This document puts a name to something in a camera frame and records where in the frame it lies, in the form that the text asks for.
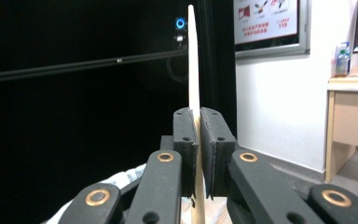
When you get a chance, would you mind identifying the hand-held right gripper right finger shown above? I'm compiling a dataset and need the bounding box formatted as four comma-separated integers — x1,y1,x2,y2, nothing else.
200,106,240,201

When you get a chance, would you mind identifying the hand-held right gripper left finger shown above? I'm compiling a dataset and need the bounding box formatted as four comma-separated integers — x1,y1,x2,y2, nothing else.
172,106,200,199

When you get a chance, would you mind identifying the wooden chopstick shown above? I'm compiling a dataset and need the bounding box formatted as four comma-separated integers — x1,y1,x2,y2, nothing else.
186,4,207,224

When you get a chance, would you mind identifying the black horizontal bar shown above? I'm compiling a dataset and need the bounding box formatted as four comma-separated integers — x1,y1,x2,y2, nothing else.
0,48,189,86

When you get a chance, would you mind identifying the light wooden desk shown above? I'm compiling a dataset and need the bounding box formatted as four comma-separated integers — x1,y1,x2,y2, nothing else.
324,65,358,184

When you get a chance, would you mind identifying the black curtain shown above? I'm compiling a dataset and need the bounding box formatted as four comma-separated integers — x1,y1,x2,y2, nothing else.
0,0,238,224

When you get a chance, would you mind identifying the clear plastic bottle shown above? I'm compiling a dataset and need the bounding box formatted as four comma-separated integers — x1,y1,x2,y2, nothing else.
335,41,352,77

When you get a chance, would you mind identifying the black cable loop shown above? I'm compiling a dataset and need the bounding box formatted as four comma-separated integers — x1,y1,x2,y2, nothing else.
166,55,189,84

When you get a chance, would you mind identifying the device with blue ring light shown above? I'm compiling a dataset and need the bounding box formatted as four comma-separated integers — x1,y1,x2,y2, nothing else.
172,16,188,49

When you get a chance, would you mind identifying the framed wall poster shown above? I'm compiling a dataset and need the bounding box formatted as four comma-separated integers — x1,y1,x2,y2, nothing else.
233,0,311,60

